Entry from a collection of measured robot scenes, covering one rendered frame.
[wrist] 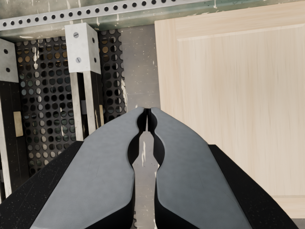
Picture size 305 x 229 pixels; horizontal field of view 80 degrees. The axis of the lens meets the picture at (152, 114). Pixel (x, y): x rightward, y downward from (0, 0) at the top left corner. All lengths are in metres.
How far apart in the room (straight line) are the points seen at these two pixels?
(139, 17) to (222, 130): 0.38
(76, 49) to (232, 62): 0.42
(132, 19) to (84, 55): 0.16
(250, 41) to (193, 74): 0.17
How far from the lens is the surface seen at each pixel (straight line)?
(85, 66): 0.53
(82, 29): 0.56
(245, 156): 0.58
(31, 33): 0.68
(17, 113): 0.72
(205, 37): 0.56
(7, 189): 0.72
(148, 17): 0.55
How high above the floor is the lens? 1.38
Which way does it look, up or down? 32 degrees down
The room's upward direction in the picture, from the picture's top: 179 degrees counter-clockwise
